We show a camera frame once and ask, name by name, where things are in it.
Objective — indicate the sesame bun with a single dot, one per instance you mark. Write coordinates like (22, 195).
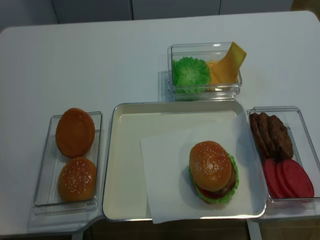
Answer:
(210, 166)
(77, 180)

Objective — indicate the clear lettuce cheese container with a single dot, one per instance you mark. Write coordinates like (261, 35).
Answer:
(207, 52)

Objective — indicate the flat yellow cheese slice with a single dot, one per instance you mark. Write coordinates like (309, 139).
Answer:
(221, 73)

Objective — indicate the upright yellow cheese slice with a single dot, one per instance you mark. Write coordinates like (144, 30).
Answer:
(235, 56)

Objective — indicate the white paper tray liner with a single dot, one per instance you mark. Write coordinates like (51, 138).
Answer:
(170, 193)

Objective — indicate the green lettuce in container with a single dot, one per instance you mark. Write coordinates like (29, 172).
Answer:
(188, 74)

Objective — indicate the white metal serving tray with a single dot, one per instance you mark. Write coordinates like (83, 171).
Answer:
(125, 190)

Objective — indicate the plain bun bottom half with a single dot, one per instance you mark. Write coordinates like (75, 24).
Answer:
(75, 133)

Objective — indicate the tomato slice on burger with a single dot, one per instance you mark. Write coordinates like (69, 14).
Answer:
(210, 194)

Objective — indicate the left brown patty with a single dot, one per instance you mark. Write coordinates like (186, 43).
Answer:
(253, 121)

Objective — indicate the brown patty on burger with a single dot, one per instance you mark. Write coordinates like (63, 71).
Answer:
(229, 186)

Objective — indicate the green lettuce leaf on burger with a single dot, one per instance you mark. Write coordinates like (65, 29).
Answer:
(224, 199)

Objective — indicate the clear bun container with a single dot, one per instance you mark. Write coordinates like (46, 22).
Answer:
(46, 198)

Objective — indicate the middle brown patty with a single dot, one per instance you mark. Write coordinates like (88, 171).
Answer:
(268, 149)

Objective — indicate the right brown patty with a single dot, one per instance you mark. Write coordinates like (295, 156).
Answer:
(280, 137)

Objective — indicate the middle tomato slice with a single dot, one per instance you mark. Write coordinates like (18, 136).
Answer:
(280, 179)

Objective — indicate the left tomato slice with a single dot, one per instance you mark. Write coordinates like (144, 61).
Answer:
(269, 168)

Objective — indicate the clear patty tomato container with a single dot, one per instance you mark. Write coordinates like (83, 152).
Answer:
(304, 155)

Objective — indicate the right tomato slice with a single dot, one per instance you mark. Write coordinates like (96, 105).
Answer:
(297, 180)

